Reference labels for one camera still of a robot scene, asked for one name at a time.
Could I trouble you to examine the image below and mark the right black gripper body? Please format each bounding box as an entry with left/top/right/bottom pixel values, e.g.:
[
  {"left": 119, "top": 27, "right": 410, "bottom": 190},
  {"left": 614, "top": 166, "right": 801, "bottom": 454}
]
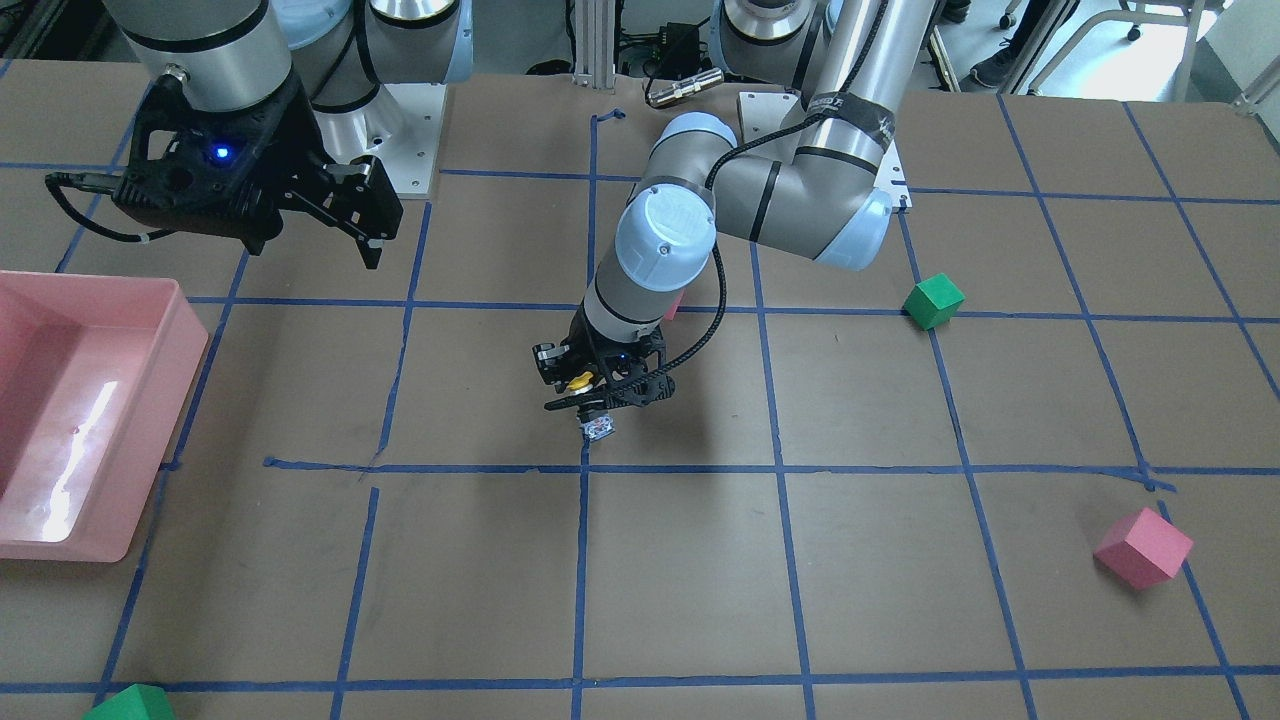
[{"left": 111, "top": 76, "right": 332, "bottom": 255}]

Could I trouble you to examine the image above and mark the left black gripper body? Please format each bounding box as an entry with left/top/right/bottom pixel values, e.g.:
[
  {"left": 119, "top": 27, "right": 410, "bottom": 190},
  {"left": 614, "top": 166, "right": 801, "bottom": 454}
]
[{"left": 564, "top": 305, "right": 667, "bottom": 384}]

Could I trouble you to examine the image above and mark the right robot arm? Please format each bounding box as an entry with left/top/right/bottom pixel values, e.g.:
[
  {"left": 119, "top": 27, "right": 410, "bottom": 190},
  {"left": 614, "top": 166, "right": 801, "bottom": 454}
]
[{"left": 102, "top": 1, "right": 474, "bottom": 269}]

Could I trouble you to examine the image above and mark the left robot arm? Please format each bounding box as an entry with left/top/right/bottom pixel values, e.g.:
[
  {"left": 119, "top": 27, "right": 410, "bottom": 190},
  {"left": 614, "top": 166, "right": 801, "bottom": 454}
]
[{"left": 534, "top": 1, "right": 936, "bottom": 420}]

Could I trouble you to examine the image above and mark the pink cube centre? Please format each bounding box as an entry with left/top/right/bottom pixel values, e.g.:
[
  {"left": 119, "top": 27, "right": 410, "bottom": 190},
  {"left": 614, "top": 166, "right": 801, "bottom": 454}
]
[{"left": 663, "top": 290, "right": 685, "bottom": 322}]

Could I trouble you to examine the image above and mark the pink cube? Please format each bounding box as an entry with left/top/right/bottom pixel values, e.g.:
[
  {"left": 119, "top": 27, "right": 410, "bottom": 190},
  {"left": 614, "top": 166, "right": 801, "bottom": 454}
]
[
  {"left": 1093, "top": 507, "right": 1196, "bottom": 591},
  {"left": 663, "top": 290, "right": 685, "bottom": 322}
]

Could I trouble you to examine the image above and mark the pink plastic bin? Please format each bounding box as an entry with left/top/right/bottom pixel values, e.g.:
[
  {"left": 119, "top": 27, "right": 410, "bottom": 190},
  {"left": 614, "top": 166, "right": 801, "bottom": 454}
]
[{"left": 1, "top": 272, "right": 209, "bottom": 562}]

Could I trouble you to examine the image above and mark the green cube near bin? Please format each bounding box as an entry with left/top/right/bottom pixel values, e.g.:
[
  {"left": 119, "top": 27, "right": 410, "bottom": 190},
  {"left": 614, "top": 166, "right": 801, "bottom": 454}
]
[{"left": 82, "top": 684, "right": 177, "bottom": 720}]

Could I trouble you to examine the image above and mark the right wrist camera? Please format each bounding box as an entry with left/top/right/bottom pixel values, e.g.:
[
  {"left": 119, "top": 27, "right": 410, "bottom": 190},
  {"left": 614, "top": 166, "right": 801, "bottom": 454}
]
[{"left": 110, "top": 76, "right": 293, "bottom": 255}]

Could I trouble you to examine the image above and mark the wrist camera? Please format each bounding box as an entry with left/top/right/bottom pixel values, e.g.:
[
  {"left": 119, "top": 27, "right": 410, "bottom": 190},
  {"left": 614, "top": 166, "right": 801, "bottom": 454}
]
[
  {"left": 600, "top": 340, "right": 677, "bottom": 409},
  {"left": 110, "top": 76, "right": 293, "bottom": 255}
]

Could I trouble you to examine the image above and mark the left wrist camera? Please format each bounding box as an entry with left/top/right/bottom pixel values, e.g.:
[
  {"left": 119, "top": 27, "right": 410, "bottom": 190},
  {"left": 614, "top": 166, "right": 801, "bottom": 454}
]
[{"left": 600, "top": 340, "right": 677, "bottom": 409}]

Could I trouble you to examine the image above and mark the aluminium frame post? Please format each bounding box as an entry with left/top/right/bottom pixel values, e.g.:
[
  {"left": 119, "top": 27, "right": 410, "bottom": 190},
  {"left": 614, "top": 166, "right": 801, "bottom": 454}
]
[{"left": 570, "top": 0, "right": 618, "bottom": 94}]

